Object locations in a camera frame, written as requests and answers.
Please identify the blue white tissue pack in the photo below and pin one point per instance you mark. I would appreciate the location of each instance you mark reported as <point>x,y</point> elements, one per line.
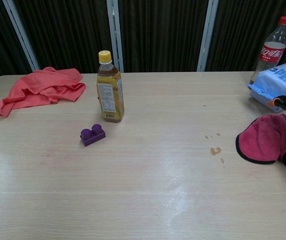
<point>277,80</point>

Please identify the grey metal post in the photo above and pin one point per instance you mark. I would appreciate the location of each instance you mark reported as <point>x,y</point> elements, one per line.
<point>115,35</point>
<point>23,37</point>
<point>207,35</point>

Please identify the red label cola bottle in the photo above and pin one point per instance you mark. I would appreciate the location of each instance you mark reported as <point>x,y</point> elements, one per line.
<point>270,47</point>

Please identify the yellow label tea bottle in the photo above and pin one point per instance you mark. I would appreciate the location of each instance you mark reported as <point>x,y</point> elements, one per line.
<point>110,95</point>

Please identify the dark pleated curtain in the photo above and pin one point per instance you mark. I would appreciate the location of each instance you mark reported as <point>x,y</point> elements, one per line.
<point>162,35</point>

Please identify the coral red crumpled cloth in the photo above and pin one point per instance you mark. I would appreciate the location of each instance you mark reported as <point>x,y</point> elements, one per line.
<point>38,87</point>

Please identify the purple toy building block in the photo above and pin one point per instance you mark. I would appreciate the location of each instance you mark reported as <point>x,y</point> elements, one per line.
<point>92,136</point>

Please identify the pink cloth with black trim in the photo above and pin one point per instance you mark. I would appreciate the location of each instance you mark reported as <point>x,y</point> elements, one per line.
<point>265,140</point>

